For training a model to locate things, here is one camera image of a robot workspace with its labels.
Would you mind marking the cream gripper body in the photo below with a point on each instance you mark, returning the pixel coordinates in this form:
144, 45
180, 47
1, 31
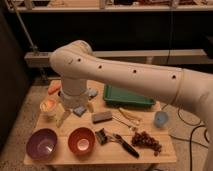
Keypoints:
64, 113

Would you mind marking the black handled brush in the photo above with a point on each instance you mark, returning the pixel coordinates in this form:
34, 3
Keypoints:
104, 137

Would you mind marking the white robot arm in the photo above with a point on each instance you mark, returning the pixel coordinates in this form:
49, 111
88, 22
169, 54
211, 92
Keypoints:
187, 89

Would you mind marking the red bowl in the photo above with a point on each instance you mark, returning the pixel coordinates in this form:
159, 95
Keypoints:
81, 141

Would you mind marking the purple bowl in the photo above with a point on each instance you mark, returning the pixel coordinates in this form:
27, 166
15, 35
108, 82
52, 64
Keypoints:
41, 144

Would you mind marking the blue sponge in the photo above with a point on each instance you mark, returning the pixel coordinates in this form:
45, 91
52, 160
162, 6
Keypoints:
79, 111

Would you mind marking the light blue cloth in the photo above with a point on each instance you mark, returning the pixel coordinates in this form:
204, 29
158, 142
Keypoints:
92, 92

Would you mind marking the dark grey block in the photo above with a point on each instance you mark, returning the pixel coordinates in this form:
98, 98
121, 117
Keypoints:
101, 117

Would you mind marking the orange carrot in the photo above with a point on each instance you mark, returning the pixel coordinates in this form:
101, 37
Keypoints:
54, 88

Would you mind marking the white cup orange inside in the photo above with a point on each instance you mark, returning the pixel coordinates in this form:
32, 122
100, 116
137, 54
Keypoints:
48, 106

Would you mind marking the green plastic tray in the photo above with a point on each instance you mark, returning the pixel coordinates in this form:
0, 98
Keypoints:
121, 97

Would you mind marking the wooden spoon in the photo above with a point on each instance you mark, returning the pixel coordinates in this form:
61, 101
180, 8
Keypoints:
129, 114

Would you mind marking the bunch of brown grapes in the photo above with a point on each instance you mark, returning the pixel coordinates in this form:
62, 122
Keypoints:
144, 139

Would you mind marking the light blue cup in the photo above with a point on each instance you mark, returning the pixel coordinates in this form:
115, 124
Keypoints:
160, 119

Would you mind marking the wooden shelf rail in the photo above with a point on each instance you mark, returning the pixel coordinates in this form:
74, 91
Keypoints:
158, 57

